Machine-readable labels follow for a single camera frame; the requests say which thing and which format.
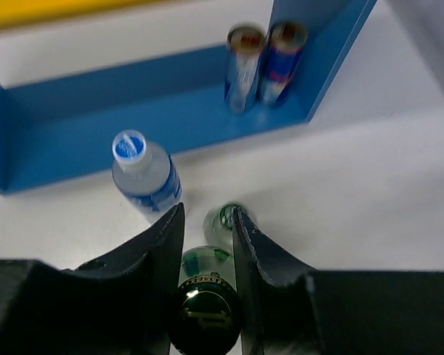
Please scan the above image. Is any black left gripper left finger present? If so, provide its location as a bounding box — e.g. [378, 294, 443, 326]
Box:
[0, 204, 185, 354]

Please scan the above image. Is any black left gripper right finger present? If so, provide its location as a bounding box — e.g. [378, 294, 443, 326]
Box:
[232, 209, 444, 354]

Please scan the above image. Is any green glass bottle red label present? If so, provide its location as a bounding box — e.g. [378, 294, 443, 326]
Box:
[169, 246, 243, 354]

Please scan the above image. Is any plastic water bottle blue label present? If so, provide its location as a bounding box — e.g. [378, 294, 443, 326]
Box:
[112, 129, 182, 224]

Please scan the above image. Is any blue and yellow shelf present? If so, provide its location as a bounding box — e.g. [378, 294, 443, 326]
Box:
[0, 1, 374, 194]

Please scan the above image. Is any clear Chang glass bottle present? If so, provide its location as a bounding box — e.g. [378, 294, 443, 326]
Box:
[203, 201, 252, 252]

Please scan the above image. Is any blue silver Red Bull can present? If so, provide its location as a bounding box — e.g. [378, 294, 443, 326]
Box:
[258, 20, 308, 107]

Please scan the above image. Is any silver blue energy drink can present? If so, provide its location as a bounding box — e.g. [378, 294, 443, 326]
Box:
[224, 23, 266, 114]

